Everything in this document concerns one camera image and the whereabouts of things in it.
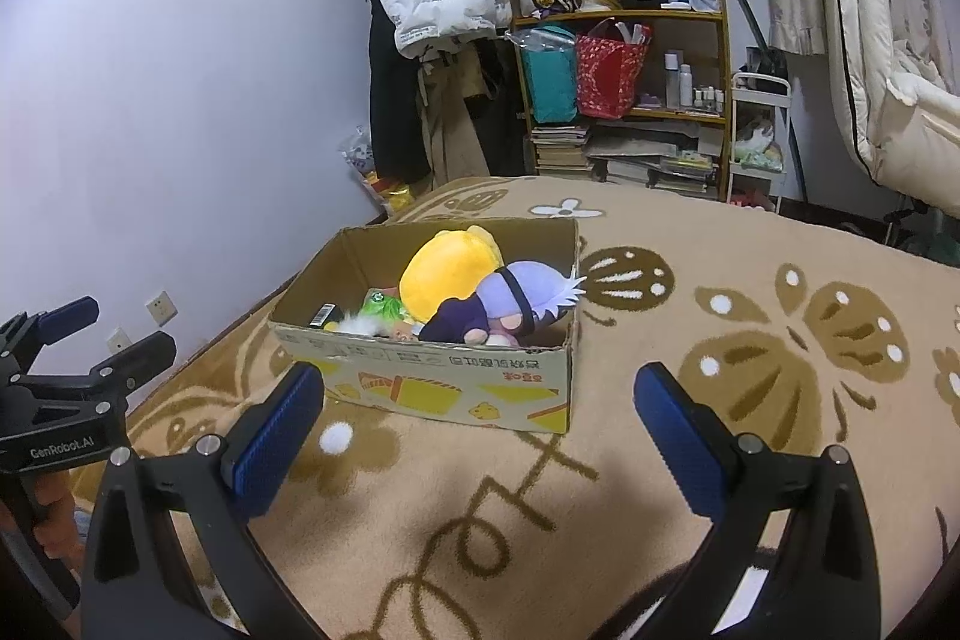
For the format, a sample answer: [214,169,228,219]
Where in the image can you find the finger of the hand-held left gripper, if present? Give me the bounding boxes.
[13,330,178,402]
[0,295,101,365]

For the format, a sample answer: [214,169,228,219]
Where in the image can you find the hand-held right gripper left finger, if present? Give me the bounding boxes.
[79,362,335,640]

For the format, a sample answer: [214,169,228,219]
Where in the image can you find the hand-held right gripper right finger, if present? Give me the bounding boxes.
[630,362,882,640]

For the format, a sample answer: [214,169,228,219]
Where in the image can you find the white fluffy plush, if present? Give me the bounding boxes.
[324,312,392,339]

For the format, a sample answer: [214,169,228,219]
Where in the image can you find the cardboard box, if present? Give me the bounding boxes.
[268,216,583,438]

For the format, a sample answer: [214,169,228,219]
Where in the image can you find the green packet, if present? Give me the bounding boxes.
[358,286,412,323]

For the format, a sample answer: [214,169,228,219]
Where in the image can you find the purple-haired plush doll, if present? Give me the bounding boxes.
[418,260,588,345]

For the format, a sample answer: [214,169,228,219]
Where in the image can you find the yellow plush toy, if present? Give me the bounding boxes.
[399,225,504,323]

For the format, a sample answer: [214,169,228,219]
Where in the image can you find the person's left hand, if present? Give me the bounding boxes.
[30,471,85,563]

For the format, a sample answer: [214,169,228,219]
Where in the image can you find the wide stack of books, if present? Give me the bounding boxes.
[589,126,722,196]

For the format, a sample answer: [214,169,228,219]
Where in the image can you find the bag of colourful toys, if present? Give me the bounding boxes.
[337,126,418,218]

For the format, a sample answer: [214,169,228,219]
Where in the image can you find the narrow stack of books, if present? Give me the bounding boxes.
[531,124,593,177]

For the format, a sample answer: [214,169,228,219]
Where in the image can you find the white utility cart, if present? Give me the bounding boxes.
[727,70,794,214]

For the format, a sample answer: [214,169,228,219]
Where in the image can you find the black hanging garment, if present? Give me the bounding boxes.
[358,0,436,185]

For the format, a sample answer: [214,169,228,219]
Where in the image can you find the beige hanging coat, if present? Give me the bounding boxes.
[416,44,497,181]

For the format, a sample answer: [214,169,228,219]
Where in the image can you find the red patterned bag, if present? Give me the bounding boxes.
[576,17,653,121]

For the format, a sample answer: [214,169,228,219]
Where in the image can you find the teal bag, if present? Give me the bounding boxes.
[519,26,580,124]

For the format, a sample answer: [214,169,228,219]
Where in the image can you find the wooden shelf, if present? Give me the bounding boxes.
[495,0,733,203]

